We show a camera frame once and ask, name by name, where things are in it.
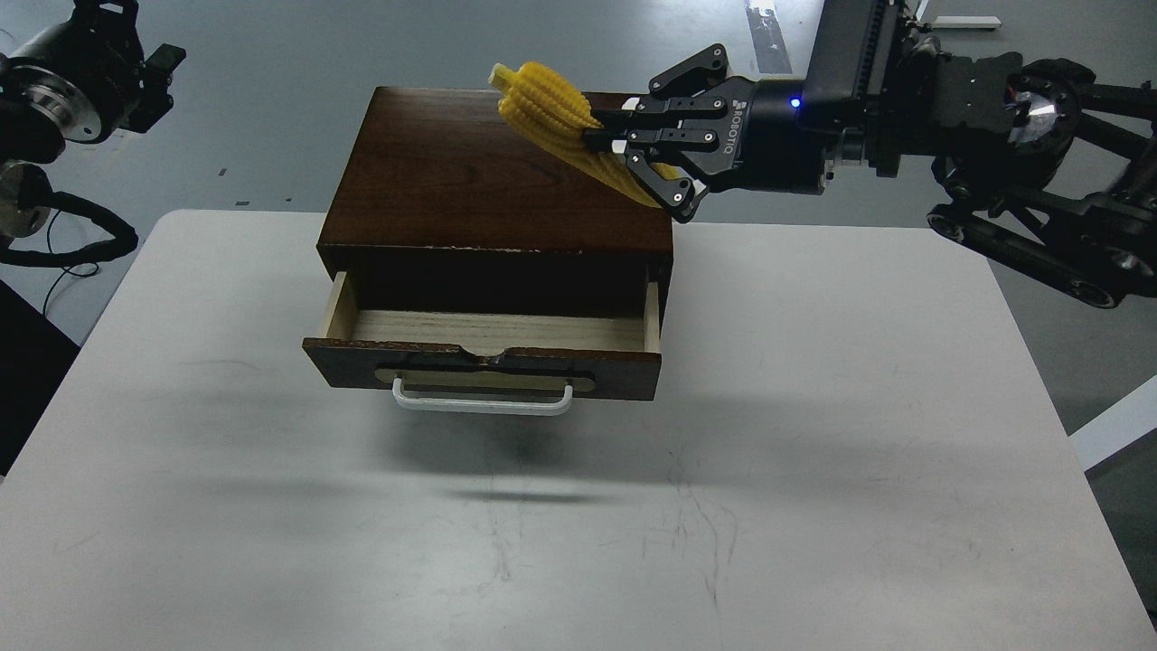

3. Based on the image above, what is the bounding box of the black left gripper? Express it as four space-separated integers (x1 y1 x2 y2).
3 1 187 145

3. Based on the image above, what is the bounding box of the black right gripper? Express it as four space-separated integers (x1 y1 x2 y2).
583 42 827 225

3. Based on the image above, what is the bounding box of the yellow corn cob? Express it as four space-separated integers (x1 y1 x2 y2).
488 61 659 209

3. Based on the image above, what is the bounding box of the wooden drawer with white handle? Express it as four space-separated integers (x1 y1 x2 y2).
302 272 666 415

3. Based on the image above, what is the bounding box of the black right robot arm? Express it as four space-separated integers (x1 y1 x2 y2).
582 1 1156 309

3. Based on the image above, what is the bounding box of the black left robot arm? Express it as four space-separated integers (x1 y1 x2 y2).
1 1 186 473

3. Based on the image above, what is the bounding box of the dark wooden drawer cabinet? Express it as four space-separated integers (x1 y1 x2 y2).
315 87 675 317

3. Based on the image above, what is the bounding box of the grey floor tape strip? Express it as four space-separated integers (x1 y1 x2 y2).
745 1 793 75

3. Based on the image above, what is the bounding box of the white floor stand base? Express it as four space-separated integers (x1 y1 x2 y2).
931 15 1002 32

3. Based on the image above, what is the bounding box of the black floor cable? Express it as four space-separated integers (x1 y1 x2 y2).
40 208 102 317

